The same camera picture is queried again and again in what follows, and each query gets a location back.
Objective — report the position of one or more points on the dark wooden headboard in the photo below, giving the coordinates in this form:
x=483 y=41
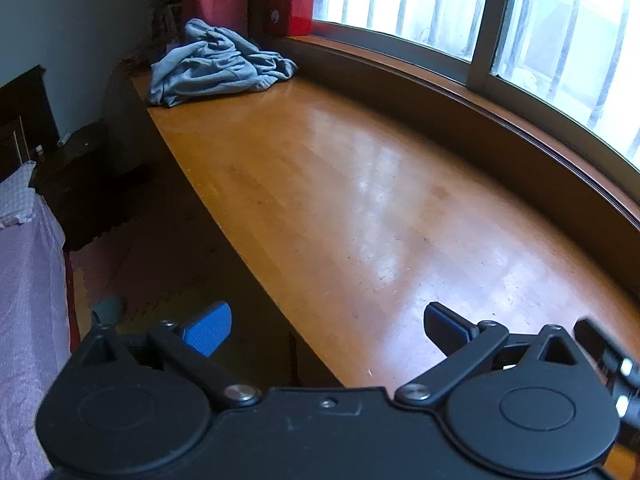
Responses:
x=25 y=110

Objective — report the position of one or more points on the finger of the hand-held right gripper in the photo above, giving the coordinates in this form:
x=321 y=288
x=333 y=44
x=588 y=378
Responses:
x=615 y=360

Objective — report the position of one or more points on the purple checked bed blanket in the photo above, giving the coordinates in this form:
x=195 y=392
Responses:
x=30 y=285

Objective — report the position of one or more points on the sliding window with bars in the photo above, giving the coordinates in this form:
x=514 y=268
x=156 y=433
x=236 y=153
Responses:
x=482 y=20

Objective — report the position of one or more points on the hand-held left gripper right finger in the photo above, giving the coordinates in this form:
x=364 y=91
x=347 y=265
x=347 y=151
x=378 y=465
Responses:
x=445 y=327

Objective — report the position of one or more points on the teal slipper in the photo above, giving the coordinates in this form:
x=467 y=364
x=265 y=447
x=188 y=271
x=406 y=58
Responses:
x=107 y=310

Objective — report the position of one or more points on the dark wooden window sill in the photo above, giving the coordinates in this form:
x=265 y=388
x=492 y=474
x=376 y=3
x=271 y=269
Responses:
x=400 y=77

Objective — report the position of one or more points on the dark cluttered stand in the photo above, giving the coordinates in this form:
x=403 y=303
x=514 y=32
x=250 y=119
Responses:
x=165 y=15

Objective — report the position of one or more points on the light blue garment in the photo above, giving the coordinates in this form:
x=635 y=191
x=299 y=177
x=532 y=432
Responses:
x=210 y=70

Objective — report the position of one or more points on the red box with white lid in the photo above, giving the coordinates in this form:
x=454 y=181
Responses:
x=290 y=7

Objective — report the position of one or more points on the small white object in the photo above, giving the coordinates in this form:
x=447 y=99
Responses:
x=65 y=139

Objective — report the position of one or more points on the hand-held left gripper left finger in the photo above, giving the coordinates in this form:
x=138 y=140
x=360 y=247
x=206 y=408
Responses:
x=210 y=327

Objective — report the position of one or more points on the dark wooden nightstand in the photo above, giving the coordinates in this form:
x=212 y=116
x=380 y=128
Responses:
x=80 y=180

